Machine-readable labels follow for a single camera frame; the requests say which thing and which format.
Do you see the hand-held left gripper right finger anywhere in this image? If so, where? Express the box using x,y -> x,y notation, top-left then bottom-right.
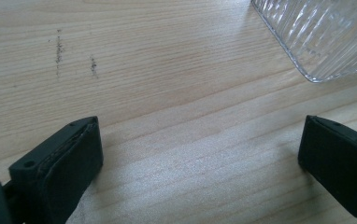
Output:
297,114 -> 357,224

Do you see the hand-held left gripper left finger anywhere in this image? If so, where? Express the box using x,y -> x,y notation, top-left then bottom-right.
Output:
8,116 -> 104,224

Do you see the clear ribbed plastic container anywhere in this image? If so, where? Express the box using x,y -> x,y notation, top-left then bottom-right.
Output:
250,0 -> 357,84

